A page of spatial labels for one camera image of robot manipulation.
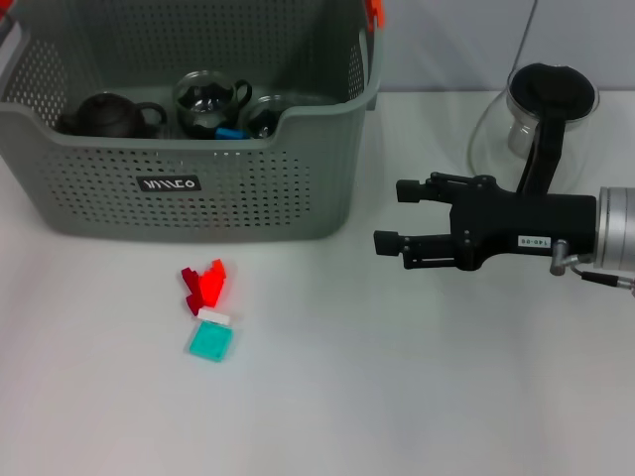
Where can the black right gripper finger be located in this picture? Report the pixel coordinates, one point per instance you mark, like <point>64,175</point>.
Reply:
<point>421,250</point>
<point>421,189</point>

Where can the teal square toy brick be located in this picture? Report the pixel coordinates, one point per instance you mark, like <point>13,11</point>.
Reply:
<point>211,342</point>

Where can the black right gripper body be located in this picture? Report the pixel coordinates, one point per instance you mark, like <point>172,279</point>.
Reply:
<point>516,223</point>

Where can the dark clay teapot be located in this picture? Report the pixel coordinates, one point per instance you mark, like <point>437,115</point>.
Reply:
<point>106,116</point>

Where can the grey perforated storage bin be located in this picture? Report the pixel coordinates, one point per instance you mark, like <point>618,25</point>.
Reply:
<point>248,208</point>

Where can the clear translucent toy brick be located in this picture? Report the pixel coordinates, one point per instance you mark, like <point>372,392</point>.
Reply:
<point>214,317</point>

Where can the glass teacup black sleeve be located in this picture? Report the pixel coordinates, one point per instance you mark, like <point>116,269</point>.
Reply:
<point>263,119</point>
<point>206,106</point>

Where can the bright red toy brick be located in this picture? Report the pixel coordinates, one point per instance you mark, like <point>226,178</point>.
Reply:
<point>213,282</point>

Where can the dark red toy brick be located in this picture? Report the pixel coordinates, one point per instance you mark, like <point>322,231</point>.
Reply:
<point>191,290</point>

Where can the blue toy brick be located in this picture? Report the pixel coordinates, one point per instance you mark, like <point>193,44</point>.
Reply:
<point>230,134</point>

